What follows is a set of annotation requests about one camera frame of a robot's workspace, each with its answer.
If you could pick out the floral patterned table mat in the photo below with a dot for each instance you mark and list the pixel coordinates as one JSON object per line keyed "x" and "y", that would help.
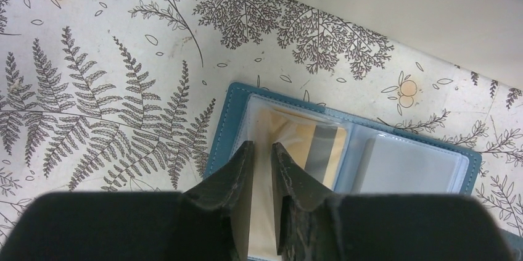
{"x": 125, "y": 95}

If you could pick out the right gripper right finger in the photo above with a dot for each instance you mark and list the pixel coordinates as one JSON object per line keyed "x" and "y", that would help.
{"x": 302, "y": 219}

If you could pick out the white oblong plastic bin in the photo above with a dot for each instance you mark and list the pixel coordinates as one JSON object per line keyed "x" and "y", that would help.
{"x": 484, "y": 36}

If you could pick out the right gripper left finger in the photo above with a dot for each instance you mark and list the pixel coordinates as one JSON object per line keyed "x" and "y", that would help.
{"x": 214, "y": 216}

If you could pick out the blue leather card holder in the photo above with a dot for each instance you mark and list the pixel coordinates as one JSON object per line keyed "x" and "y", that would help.
{"x": 396, "y": 196}

